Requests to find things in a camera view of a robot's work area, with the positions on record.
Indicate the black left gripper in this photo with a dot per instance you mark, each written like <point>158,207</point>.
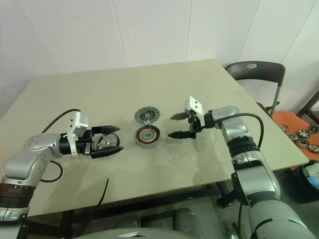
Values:
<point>83,148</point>

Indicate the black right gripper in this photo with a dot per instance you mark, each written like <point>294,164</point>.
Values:
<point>195,124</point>

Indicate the silver spoked motor cover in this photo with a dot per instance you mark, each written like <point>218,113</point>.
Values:
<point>106,143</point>

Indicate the small dark object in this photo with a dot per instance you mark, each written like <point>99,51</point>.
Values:
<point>140,135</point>

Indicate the grey segmented motor rotor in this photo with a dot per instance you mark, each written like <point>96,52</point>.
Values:
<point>139,114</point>

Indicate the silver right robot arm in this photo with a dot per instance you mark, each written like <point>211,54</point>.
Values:
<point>254,169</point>

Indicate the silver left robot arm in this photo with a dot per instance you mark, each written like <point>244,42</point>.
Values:
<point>17,169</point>

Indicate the small round motor part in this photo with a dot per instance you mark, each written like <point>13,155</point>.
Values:
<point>314,147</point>
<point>304,133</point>
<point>283,127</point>
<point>301,142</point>
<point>314,129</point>
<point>291,137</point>

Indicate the black folding chair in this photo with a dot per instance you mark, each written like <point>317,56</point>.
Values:
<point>249,73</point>

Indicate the grey robot torso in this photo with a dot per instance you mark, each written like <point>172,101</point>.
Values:
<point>124,230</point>

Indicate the black waste bin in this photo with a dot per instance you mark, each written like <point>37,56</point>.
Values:
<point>302,185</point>

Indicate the white plastic waste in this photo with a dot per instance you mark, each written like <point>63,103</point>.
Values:
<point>310,170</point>

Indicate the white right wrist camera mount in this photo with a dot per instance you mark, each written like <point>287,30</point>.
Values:
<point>195,103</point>

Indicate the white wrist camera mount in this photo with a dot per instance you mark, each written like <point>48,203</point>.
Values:
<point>74,127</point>
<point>195,103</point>

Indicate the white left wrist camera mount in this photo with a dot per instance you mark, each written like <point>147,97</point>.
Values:
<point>74,127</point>

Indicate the black table frame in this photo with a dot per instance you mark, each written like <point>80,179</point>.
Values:
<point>162,200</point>

